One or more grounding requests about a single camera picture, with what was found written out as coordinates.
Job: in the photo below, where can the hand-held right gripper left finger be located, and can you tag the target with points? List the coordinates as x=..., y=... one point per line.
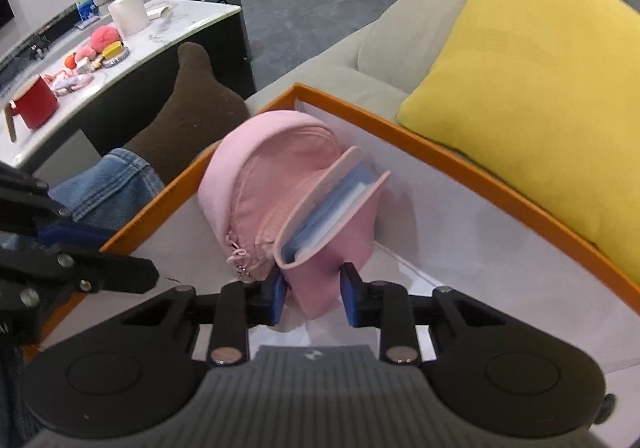
x=277, y=300

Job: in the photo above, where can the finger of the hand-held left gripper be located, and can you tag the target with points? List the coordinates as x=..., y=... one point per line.
x=115, y=273
x=75, y=235

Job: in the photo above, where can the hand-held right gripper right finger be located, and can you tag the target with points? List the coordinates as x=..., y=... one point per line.
x=351, y=298

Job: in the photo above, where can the orange cardboard box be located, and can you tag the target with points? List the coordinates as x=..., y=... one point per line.
x=500, y=238

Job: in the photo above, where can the white marble desktop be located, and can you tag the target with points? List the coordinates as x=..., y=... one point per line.
x=170, y=36

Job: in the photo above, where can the person's left leg in jeans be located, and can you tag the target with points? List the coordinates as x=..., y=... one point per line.
x=105, y=188

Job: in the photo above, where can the light blue folded sheets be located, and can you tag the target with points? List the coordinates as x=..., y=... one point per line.
x=330, y=213

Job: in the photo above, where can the pink and white toy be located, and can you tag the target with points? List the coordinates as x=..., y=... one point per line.
x=67, y=81

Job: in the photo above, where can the small orange toy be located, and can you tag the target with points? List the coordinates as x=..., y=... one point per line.
x=69, y=61

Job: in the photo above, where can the round silver tin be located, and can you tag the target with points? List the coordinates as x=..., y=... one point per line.
x=119, y=60

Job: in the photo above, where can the pink fluffy plush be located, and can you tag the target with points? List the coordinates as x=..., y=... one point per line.
x=105, y=37

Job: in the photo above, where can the blue packet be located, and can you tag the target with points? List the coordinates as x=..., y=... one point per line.
x=88, y=14

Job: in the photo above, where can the white paper roll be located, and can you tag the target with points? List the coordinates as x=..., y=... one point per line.
x=129, y=13

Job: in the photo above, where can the beige sofa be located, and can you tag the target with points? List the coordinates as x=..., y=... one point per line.
x=325, y=63

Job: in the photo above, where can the yellow pillow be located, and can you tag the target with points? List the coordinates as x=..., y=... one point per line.
x=540, y=78

